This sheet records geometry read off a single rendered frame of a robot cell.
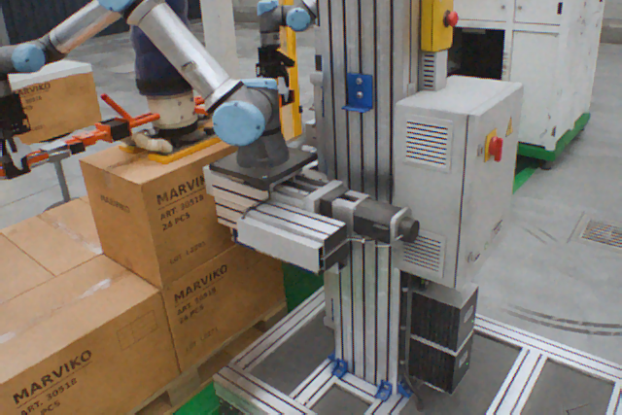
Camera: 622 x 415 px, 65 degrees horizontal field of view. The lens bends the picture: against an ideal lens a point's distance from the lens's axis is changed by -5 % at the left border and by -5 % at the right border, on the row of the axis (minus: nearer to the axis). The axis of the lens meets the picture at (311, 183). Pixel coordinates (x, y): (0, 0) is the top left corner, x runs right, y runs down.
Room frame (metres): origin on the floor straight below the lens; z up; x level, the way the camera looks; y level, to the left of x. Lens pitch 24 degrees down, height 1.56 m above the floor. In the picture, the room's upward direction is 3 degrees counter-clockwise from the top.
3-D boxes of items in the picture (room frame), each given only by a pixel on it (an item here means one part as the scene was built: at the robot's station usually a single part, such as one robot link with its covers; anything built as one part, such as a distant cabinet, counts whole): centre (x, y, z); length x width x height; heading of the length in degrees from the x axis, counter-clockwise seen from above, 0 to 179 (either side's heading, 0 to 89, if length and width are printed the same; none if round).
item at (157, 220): (1.80, 0.50, 0.75); 0.60 x 0.40 x 0.40; 140
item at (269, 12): (1.85, 0.11, 1.38); 0.09 x 0.08 x 0.11; 92
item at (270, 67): (1.85, 0.12, 1.22); 0.09 x 0.08 x 0.12; 141
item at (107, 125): (1.61, 0.65, 1.07); 0.10 x 0.08 x 0.06; 51
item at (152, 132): (1.81, 0.49, 1.01); 0.34 x 0.25 x 0.06; 141
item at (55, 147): (1.44, 0.79, 1.07); 0.07 x 0.07 x 0.04; 51
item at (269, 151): (1.35, 0.13, 1.09); 0.15 x 0.15 x 0.10
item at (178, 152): (1.75, 0.42, 0.97); 0.34 x 0.10 x 0.05; 141
